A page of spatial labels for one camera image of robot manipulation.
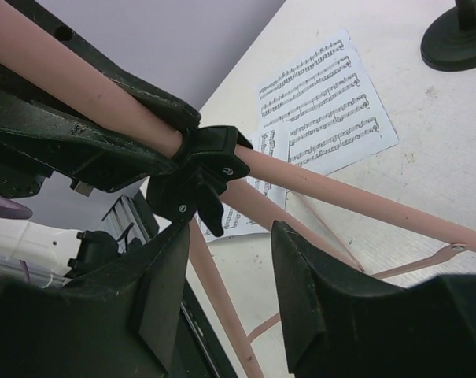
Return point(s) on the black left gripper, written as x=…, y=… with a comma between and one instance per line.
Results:
x=39, y=134

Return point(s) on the upper sheet music page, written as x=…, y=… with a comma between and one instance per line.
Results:
x=331, y=111

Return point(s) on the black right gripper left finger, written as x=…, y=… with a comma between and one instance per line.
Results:
x=117, y=321

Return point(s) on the black microphone stand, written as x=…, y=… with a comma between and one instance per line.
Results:
x=449, y=43

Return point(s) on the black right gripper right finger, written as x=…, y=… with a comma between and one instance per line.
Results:
x=340, y=322

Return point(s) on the pink music stand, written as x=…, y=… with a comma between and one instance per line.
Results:
x=209, y=162

